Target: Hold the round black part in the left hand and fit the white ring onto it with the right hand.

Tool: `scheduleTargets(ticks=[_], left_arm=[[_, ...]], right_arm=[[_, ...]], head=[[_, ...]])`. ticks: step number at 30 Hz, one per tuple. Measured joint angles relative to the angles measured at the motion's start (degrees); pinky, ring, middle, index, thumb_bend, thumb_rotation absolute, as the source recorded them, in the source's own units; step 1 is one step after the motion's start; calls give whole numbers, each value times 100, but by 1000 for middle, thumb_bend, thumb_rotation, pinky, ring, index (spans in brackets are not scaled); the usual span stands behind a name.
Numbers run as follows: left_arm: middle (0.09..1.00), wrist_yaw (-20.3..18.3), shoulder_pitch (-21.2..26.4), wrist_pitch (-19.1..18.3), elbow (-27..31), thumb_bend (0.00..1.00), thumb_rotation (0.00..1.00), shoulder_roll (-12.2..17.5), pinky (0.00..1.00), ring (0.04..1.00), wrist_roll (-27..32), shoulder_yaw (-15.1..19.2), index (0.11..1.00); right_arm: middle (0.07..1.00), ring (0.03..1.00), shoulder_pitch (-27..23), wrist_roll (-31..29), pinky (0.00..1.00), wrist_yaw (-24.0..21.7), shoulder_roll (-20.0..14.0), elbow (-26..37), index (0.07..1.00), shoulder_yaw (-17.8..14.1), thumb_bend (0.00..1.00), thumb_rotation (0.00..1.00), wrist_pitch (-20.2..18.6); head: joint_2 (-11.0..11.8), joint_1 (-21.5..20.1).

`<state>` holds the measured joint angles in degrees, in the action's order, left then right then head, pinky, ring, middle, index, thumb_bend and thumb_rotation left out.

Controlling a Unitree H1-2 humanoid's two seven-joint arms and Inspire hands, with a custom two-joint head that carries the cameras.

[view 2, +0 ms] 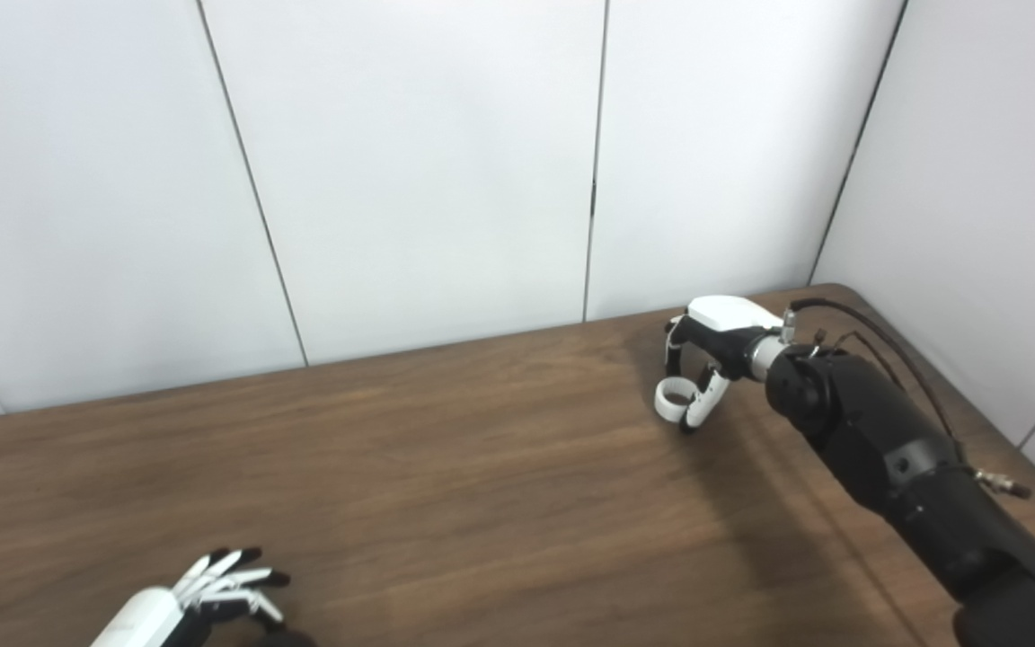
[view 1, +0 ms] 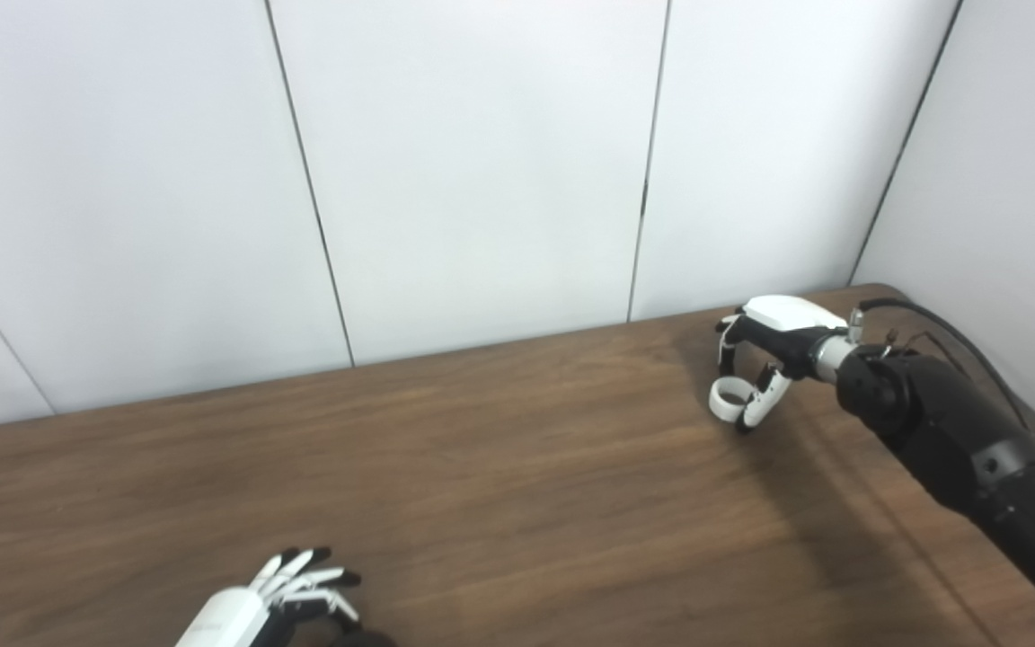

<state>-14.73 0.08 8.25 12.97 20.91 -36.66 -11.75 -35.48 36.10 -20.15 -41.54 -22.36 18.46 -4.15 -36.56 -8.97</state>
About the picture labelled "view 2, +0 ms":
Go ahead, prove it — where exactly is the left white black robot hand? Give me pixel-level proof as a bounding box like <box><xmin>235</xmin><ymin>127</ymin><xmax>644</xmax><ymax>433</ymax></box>
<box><xmin>91</xmin><ymin>546</ymin><xmax>292</xmax><ymax>647</ymax></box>

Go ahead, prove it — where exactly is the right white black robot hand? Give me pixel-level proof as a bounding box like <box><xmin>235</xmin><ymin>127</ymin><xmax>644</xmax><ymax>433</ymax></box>
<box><xmin>661</xmin><ymin>295</ymin><xmax>784</xmax><ymax>434</ymax></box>

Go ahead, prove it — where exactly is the white toothed plastic ring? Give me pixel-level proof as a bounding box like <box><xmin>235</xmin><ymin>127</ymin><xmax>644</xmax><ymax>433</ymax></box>
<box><xmin>655</xmin><ymin>377</ymin><xmax>701</xmax><ymax>421</ymax></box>

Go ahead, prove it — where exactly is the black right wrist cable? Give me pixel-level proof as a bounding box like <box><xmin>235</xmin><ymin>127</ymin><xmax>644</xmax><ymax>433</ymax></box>
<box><xmin>783</xmin><ymin>298</ymin><xmax>1032</xmax><ymax>501</ymax></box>

